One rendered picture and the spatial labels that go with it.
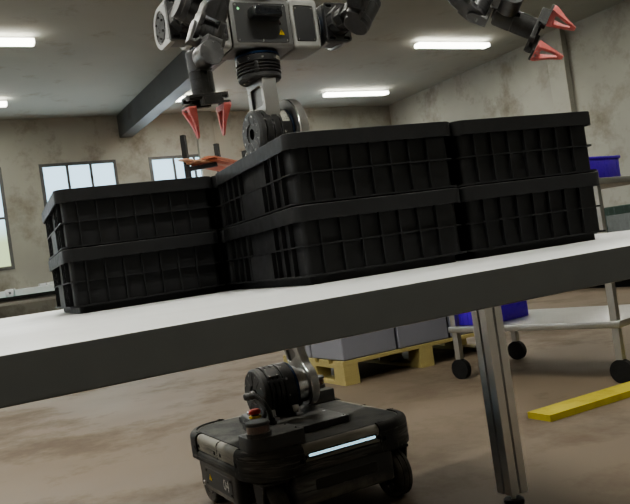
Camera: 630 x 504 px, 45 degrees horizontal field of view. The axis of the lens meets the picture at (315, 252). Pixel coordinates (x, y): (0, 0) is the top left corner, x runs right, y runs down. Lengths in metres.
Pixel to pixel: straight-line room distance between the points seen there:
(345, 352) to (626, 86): 7.11
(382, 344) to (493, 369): 2.40
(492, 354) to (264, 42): 1.11
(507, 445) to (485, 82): 10.62
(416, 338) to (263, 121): 2.60
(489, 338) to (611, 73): 8.90
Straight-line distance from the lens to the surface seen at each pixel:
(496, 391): 2.13
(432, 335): 4.68
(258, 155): 1.25
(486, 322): 2.10
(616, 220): 8.25
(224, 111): 1.85
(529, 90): 11.83
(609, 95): 10.85
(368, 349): 4.43
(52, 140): 12.16
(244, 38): 2.31
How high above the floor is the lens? 0.74
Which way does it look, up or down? level
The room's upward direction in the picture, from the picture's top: 8 degrees counter-clockwise
